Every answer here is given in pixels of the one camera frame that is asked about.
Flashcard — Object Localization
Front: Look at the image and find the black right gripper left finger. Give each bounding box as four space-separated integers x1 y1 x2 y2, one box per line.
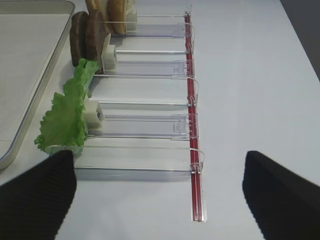
0 150 77 240

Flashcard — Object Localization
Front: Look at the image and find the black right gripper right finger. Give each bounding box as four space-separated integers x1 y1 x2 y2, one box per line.
242 150 320 240

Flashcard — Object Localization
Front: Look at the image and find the green lettuce leaf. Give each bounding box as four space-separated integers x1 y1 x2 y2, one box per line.
33 92 88 157
63 58 99 99

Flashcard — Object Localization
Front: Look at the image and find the brown meat patty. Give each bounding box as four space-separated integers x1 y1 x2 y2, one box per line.
85 9 110 74
69 11 89 67

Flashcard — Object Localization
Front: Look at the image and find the golden bread bun top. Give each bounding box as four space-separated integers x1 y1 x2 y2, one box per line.
85 0 109 21

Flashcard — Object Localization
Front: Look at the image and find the tan bread bun slice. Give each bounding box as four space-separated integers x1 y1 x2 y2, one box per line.
107 0 128 35

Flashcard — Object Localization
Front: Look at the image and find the clear acrylic right rack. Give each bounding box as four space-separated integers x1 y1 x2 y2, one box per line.
72 7 191 181

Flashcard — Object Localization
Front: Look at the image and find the red rail strip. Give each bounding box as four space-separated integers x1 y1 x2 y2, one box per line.
184 12 205 222

